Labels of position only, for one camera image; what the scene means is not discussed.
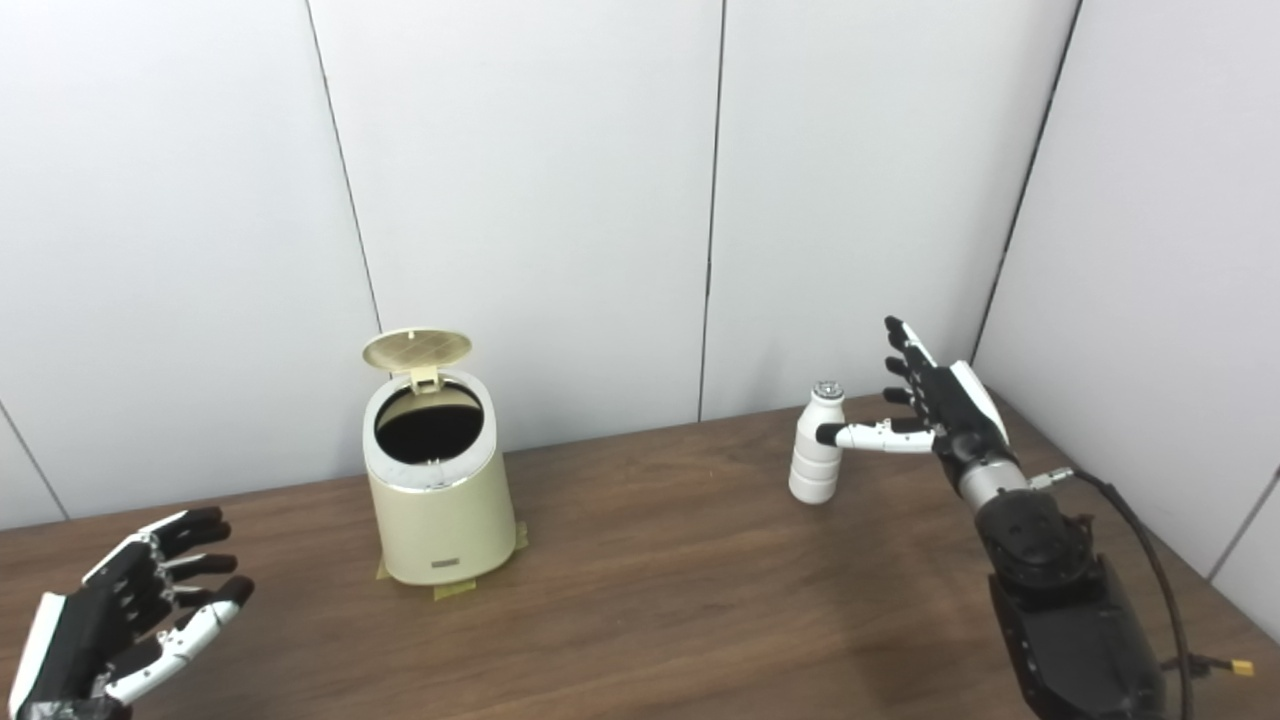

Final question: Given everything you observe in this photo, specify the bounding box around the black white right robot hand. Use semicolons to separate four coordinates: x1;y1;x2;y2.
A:
816;316;1013;479

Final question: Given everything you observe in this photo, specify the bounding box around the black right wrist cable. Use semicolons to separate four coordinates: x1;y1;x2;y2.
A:
1030;466;1201;720

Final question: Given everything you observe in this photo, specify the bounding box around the cream-colored lidded bin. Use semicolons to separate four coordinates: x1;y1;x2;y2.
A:
361;328;519;586

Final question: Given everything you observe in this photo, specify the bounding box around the small white plastic bottle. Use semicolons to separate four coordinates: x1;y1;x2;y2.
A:
788;380;847;504

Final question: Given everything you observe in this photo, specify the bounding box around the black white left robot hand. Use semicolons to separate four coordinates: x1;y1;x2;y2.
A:
8;507;255;720

